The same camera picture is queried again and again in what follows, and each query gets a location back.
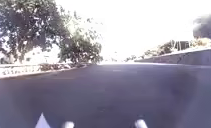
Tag grey asphalt road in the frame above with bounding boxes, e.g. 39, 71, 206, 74
0, 62, 211, 128

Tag small leafy tree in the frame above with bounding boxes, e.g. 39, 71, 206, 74
58, 13, 104, 66

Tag robot's own part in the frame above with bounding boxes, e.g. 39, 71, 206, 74
134, 118, 149, 128
62, 120, 75, 128

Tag large leafy tree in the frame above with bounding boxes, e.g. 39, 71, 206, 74
0, 0, 71, 64

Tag dark tree crown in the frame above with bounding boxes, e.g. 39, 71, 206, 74
192, 11, 211, 42

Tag bushes behind wall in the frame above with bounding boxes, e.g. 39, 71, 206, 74
124, 37, 211, 63

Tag grey concrete wall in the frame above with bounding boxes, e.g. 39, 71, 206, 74
134, 45, 211, 67

